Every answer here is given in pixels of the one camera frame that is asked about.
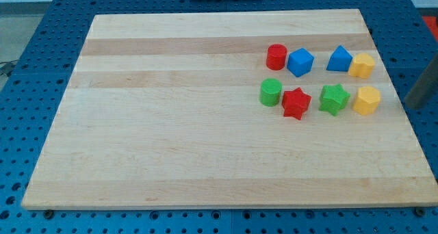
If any large wooden board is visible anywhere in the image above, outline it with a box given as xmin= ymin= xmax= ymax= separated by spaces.
xmin=22 ymin=9 xmax=437 ymax=210

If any green cylinder block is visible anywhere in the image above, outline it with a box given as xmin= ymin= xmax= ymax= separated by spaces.
xmin=259 ymin=78 xmax=283 ymax=107

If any red star block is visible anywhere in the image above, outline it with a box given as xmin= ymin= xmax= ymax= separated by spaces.
xmin=281 ymin=88 xmax=312 ymax=120

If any red cylinder block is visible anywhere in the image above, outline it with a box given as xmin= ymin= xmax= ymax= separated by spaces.
xmin=266 ymin=44 xmax=287 ymax=70

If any blue cube block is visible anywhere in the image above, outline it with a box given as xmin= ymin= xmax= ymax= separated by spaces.
xmin=287 ymin=48 xmax=314 ymax=77

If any green star block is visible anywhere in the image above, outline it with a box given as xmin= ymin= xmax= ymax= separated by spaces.
xmin=318 ymin=84 xmax=350 ymax=116

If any blue triangular prism block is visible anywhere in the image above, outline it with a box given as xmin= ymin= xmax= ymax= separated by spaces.
xmin=326 ymin=45 xmax=352 ymax=72

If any yellow hexagon block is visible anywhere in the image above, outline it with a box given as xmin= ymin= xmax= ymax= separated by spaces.
xmin=352 ymin=86 xmax=381 ymax=116

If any yellow heart block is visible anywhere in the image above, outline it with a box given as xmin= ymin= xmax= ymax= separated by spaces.
xmin=348 ymin=53 xmax=375 ymax=79

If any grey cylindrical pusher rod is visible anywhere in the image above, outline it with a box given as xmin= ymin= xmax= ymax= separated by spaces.
xmin=404 ymin=53 xmax=437 ymax=109

